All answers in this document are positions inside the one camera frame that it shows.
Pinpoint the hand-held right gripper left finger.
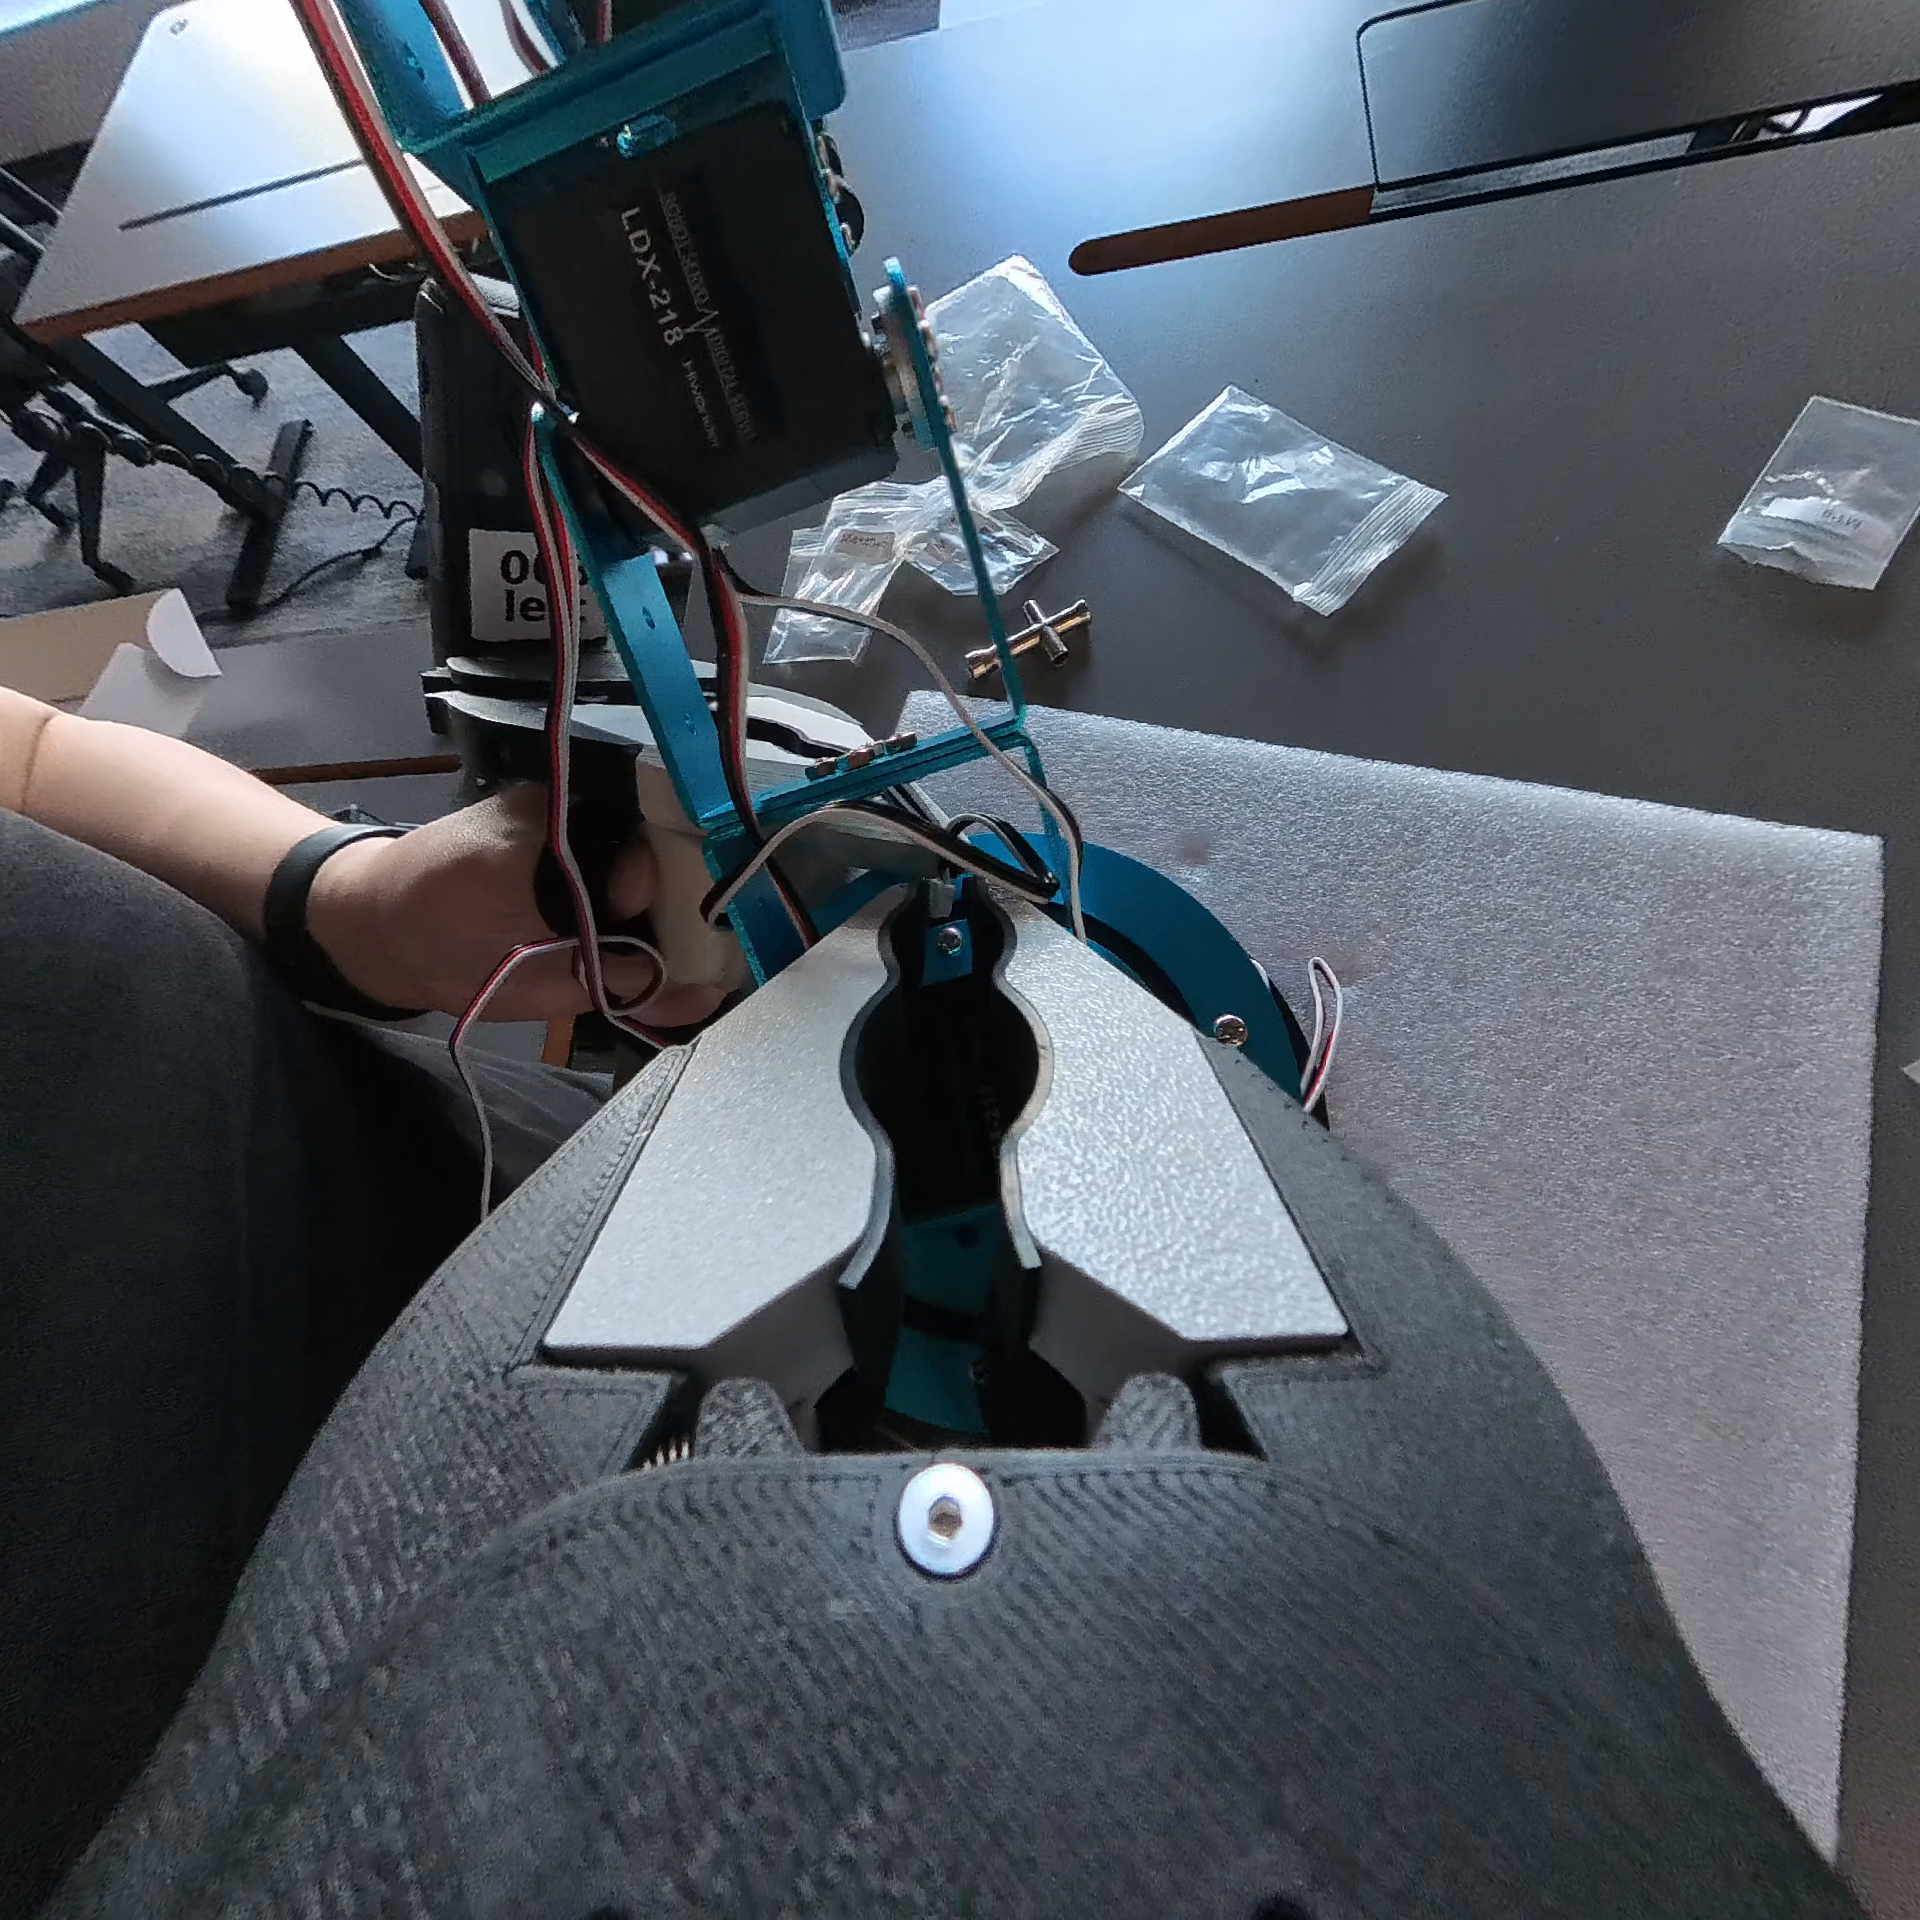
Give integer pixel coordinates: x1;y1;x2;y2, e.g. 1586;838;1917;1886
540;884;924;1375

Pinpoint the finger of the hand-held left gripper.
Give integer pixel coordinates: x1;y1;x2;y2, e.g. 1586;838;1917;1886
772;808;939;922
742;688;880;759

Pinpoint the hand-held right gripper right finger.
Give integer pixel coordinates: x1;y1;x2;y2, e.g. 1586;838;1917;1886
971;883;1353;1376

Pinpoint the servo cable with plug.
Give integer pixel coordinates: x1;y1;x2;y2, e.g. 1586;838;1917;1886
705;810;1089;939

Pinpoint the blue toy robot arm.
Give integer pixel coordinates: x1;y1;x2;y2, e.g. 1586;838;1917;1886
293;0;1347;1449

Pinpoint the person's left forearm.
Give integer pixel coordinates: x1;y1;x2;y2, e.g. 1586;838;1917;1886
0;688;325;962

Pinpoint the grey desk wooden edge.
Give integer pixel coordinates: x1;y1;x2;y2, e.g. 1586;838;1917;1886
0;0;505;608
0;592;472;784

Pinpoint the person's left hand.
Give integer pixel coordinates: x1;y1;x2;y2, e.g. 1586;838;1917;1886
322;779;730;1033

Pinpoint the small metal socket wrench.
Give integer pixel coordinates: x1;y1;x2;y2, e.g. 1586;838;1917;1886
965;598;1100;683

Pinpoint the black wristband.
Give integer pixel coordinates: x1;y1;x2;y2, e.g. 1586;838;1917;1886
264;823;410;1024

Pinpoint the white paper scrap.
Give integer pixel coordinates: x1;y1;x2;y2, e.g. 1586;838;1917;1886
82;590;227;723

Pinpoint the white foam sheet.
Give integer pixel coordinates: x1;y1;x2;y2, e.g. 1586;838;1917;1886
884;690;1884;1864

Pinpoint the pile of small plastic bags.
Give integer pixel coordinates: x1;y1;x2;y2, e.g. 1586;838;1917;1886
765;256;1920;663

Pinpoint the person's dark shirt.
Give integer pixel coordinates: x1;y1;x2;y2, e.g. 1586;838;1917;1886
0;810;634;1920

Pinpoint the coiled black cable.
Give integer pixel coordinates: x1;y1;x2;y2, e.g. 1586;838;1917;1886
29;369;430;528

